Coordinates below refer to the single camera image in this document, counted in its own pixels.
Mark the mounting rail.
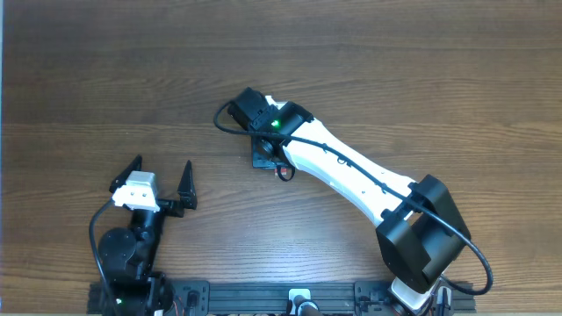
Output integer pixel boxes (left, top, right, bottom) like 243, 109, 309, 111
87, 280, 478, 316

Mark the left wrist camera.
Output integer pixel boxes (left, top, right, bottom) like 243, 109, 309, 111
112, 170, 160, 212

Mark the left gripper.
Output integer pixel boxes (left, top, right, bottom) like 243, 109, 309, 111
109, 154, 198, 219

